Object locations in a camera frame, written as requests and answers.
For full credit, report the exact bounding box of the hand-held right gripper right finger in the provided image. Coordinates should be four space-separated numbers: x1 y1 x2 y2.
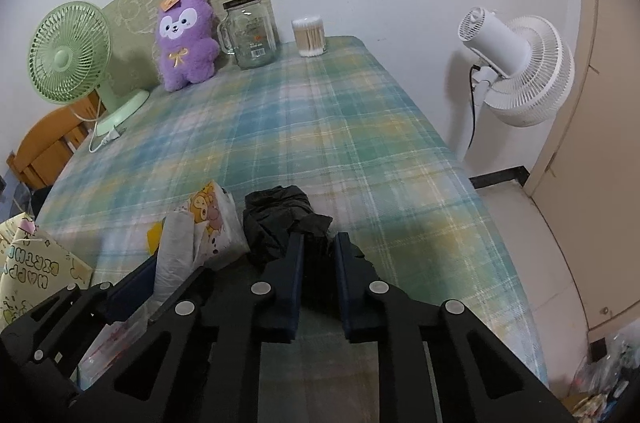
334 230 576 423

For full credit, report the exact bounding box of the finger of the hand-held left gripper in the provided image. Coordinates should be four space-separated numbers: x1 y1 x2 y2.
25 259 158 346
147 267 215 324

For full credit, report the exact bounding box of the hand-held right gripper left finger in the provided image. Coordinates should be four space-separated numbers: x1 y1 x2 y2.
85 230 307 423

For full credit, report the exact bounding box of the white plastic bag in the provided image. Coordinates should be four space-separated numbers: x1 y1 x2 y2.
152 206 206 304

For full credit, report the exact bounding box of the black plastic bag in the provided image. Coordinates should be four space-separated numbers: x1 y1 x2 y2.
242 184 335 269

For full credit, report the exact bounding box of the cartoon print tissue packet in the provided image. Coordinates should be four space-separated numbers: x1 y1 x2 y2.
145 183 251 271

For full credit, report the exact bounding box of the yellow printed storage box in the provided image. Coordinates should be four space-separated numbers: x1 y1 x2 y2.
0 212 93 334

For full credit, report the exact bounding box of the clear plastic bag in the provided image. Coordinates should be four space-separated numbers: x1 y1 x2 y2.
77 303 151 391

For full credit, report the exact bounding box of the plaid tablecloth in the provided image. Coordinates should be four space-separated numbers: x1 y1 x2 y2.
37 34 548 391

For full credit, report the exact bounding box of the wooden chair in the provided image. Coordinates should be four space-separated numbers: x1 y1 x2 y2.
6 96 103 191

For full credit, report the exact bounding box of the purple plush toy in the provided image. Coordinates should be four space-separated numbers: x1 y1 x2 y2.
156 0 221 93

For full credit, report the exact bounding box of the green desk fan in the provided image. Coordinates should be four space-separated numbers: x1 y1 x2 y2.
28 1 151 137

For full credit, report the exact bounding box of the cotton swab container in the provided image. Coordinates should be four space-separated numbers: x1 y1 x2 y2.
291 16 328 57

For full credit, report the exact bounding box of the glass jar mug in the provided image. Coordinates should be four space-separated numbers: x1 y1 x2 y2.
216 0 278 70

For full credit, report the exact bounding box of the pile of plastic bags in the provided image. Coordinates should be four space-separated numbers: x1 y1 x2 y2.
570 328 636 419

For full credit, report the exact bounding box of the white standing fan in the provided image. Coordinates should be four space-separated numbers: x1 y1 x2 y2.
452 6 576 166

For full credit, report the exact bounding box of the beige door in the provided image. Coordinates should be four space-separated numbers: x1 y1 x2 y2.
522 0 640 339

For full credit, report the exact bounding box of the white fan power cord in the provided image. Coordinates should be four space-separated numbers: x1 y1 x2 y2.
75 103 126 154

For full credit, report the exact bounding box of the black fan cable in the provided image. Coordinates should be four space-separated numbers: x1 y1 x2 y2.
466 63 482 150

